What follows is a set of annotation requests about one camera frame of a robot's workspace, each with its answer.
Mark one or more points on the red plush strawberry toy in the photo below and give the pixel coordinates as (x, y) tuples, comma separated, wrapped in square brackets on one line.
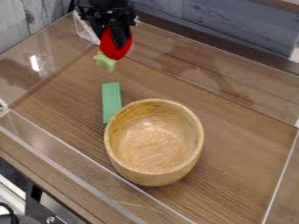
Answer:
[(108, 53)]

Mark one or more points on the clear acrylic table enclosure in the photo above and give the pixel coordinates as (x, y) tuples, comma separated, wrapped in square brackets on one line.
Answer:
[(243, 182)]

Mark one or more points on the black metal bracket with screw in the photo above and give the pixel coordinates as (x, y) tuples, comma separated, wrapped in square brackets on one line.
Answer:
[(36, 210)]

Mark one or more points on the clear acrylic corner bracket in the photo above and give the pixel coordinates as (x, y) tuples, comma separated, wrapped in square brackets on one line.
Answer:
[(83, 29)]

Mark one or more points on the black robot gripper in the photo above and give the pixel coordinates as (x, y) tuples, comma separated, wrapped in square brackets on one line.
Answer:
[(99, 11)]

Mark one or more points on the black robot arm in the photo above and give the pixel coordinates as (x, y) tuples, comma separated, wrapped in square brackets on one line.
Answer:
[(115, 14)]

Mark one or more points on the light wooden bowl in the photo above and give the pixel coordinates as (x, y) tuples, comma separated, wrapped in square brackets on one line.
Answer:
[(153, 140)]

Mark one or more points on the green rectangular block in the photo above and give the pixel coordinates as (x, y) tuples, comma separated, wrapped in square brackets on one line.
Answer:
[(111, 100)]

